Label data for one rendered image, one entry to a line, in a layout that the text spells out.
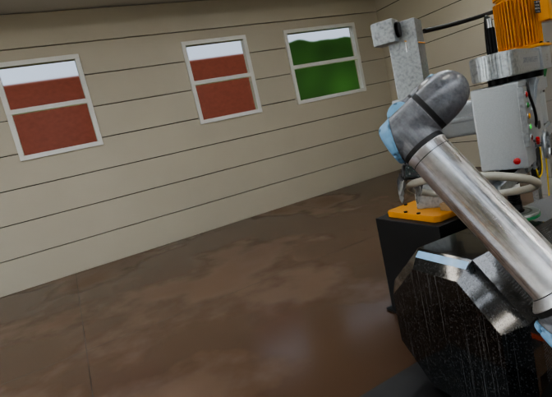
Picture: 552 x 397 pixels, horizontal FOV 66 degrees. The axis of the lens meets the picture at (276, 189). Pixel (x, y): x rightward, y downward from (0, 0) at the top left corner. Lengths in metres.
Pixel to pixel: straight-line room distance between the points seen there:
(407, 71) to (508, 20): 0.63
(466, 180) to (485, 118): 1.30
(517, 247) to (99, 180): 6.80
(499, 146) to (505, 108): 0.19
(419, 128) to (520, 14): 1.97
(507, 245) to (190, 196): 6.87
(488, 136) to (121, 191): 6.06
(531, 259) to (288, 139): 7.53
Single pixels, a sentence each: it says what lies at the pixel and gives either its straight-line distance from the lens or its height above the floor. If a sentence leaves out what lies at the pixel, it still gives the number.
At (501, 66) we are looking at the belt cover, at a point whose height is 1.61.
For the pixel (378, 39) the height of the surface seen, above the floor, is 1.97.
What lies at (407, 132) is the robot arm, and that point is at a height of 1.48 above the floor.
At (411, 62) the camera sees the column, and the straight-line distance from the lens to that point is 3.05.
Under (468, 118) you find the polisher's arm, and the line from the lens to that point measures 3.02.
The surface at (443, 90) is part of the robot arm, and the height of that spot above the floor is 1.56.
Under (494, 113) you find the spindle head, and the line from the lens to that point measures 2.38.
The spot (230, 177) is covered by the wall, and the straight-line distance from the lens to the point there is 7.89.
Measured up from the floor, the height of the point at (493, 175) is 1.24.
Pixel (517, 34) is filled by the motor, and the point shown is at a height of 1.78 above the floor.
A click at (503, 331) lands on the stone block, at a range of 2.07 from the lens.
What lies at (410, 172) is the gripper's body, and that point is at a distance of 1.78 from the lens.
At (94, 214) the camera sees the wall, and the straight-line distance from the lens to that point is 7.43.
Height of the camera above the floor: 1.57
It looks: 8 degrees down
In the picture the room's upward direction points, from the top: 13 degrees counter-clockwise
